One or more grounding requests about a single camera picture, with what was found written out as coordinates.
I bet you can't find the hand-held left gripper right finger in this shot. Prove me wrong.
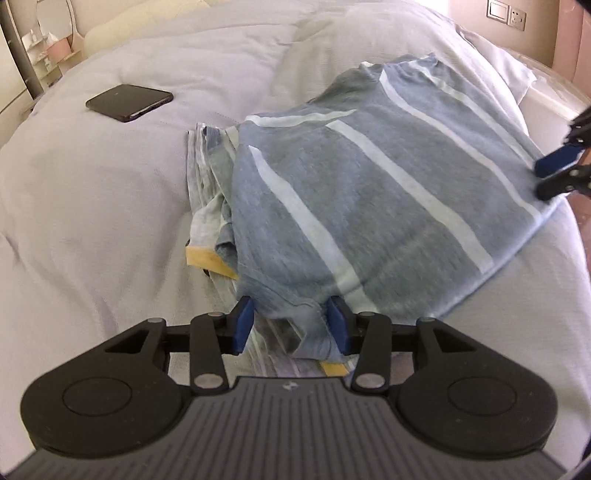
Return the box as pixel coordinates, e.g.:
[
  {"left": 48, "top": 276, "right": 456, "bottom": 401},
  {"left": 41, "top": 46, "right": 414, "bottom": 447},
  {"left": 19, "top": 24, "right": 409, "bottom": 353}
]
[{"left": 324, "top": 295, "right": 485, "bottom": 395}]

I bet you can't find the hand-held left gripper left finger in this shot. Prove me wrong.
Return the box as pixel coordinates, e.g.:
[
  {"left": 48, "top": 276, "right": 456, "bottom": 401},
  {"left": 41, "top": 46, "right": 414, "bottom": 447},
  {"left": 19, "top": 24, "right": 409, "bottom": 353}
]
[{"left": 99, "top": 295, "right": 256, "bottom": 395}]

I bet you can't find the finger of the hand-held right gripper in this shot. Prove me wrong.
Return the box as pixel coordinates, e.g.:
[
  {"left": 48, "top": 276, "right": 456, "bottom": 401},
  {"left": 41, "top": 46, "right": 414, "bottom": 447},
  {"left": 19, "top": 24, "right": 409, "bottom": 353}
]
[
  {"left": 534, "top": 105, "right": 591, "bottom": 179},
  {"left": 537, "top": 162, "right": 591, "bottom": 200}
]

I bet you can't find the blue white striped shirt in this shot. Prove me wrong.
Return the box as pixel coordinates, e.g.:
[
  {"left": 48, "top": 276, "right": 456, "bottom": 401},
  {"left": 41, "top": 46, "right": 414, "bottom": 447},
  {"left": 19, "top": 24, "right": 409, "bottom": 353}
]
[{"left": 215, "top": 52, "right": 561, "bottom": 361}]

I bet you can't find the white pillow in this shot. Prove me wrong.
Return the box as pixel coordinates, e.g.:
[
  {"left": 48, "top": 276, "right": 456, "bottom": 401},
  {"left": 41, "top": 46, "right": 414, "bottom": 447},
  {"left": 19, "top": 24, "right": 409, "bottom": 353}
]
[{"left": 455, "top": 23, "right": 539, "bottom": 104}]

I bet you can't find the pale striped garment yellow trim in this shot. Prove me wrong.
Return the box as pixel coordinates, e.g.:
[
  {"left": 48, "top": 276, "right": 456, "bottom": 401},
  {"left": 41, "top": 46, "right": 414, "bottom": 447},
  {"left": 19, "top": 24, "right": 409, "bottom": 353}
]
[{"left": 185, "top": 122, "right": 356, "bottom": 379}]

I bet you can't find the white bed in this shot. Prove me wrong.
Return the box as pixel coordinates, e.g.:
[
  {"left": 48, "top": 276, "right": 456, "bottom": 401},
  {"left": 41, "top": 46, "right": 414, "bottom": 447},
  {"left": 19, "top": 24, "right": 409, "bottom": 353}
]
[{"left": 0, "top": 0, "right": 591, "bottom": 462}]

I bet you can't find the black smartphone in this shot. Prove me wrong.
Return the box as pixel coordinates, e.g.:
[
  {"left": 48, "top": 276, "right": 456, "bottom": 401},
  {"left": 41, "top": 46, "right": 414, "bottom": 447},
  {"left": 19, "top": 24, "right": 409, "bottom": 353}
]
[{"left": 85, "top": 84, "right": 175, "bottom": 123}]

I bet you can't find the cream cushion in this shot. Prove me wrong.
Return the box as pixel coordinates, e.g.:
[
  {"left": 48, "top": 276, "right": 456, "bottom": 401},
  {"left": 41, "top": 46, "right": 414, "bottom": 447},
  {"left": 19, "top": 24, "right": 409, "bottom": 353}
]
[{"left": 83, "top": 0, "right": 213, "bottom": 58}]

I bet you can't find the white dressing table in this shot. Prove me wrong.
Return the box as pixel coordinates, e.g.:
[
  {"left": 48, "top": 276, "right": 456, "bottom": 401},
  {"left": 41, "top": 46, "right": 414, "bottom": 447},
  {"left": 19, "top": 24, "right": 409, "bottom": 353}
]
[{"left": 18, "top": 28, "right": 86, "bottom": 88}]

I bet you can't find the oval mirror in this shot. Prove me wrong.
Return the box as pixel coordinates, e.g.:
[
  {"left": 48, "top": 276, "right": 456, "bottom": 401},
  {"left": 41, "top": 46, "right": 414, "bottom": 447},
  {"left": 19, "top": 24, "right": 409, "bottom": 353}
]
[{"left": 36, "top": 0, "right": 78, "bottom": 38}]

